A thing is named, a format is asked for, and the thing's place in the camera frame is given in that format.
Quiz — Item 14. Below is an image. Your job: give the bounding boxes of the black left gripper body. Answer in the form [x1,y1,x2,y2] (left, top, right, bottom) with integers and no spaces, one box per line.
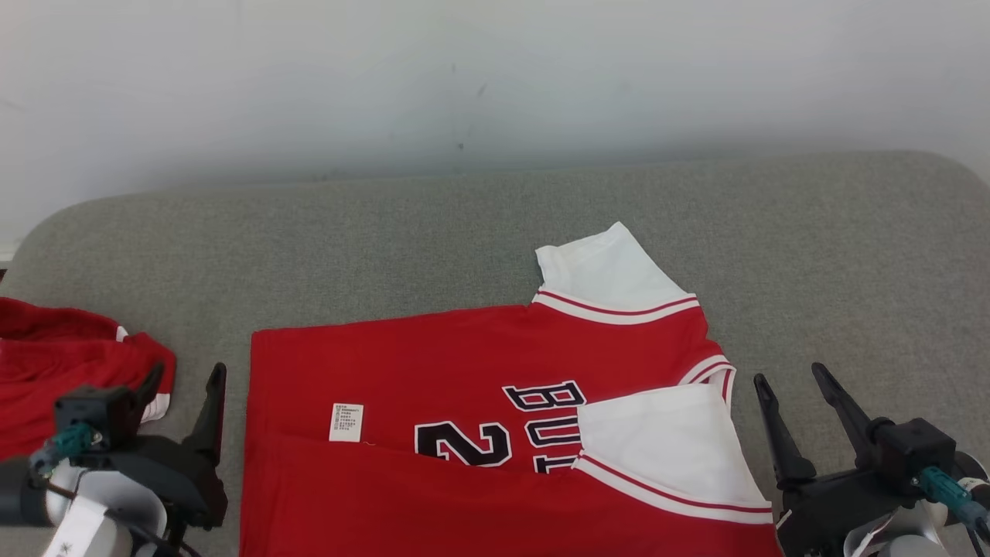
[91,436,230,532]

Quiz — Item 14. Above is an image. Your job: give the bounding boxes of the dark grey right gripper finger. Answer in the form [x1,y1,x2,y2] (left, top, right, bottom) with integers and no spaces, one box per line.
[812,362,883,470]
[754,374,818,489]

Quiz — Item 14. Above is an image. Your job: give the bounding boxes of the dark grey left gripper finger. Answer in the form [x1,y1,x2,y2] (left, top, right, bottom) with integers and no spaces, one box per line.
[131,362,166,425]
[186,364,228,466]

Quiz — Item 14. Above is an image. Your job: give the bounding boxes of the teal cable connector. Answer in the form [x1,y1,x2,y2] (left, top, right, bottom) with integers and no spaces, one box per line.
[29,424,104,475]
[913,466,990,539]

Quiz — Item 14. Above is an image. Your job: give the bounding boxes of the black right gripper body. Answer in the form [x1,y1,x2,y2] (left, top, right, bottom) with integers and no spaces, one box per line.
[776,467,930,557]

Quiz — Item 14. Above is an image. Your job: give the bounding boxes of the red jersey with white sleeves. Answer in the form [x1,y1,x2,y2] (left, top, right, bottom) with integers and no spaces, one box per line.
[238,222,783,557]

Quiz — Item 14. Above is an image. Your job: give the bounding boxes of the red shorts with white trim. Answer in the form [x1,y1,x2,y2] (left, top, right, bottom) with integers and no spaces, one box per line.
[0,298,178,462]

